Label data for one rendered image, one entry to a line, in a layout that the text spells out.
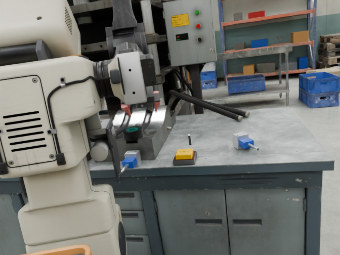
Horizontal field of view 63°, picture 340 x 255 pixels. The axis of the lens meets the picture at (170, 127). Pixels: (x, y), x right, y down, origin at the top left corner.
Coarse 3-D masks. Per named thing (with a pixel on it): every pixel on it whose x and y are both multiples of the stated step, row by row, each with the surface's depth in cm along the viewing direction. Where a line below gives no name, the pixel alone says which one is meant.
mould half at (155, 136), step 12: (144, 108) 139; (168, 108) 141; (120, 120) 135; (132, 120) 134; (156, 120) 130; (168, 120) 139; (144, 132) 117; (156, 132) 115; (168, 132) 137; (120, 144) 111; (132, 144) 110; (144, 144) 109; (156, 144) 114; (108, 156) 114; (120, 156) 113; (144, 156) 111; (156, 156) 113
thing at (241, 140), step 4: (244, 132) 111; (236, 136) 108; (240, 136) 108; (244, 136) 108; (248, 136) 109; (236, 140) 109; (240, 140) 107; (244, 140) 106; (248, 140) 106; (252, 140) 105; (236, 144) 109; (240, 144) 107; (244, 144) 104; (248, 144) 104; (252, 144) 105; (240, 148) 109; (244, 148) 105; (252, 148) 102; (256, 148) 100
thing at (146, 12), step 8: (144, 0) 162; (168, 0) 224; (144, 8) 163; (144, 16) 165; (144, 24) 167; (152, 24) 167; (152, 32) 168; (152, 48) 170; (176, 80) 243; (160, 88) 178; (176, 88) 245; (160, 96) 179; (160, 104) 181
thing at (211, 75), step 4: (200, 72) 661; (204, 72) 658; (208, 72) 657; (212, 72) 654; (216, 72) 705; (200, 76) 664; (204, 76) 662; (208, 76) 660; (212, 76) 658; (216, 76) 696
